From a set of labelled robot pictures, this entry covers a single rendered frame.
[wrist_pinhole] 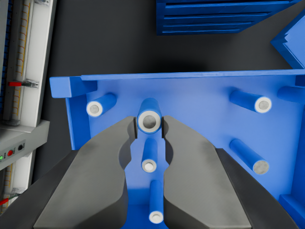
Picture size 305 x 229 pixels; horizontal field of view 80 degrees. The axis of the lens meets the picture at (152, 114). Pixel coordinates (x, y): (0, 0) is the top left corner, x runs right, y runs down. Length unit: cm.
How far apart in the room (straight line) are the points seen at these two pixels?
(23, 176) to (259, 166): 83
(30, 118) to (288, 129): 75
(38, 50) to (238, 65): 71
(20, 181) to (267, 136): 85
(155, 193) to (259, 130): 17
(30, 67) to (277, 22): 88
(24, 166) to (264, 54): 101
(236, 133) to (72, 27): 69
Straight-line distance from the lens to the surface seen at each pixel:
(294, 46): 89
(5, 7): 61
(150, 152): 22
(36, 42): 75
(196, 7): 47
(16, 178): 92
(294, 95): 27
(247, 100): 22
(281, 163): 33
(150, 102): 16
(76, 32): 80
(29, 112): 79
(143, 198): 31
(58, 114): 85
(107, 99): 22
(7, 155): 73
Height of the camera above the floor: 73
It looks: 78 degrees down
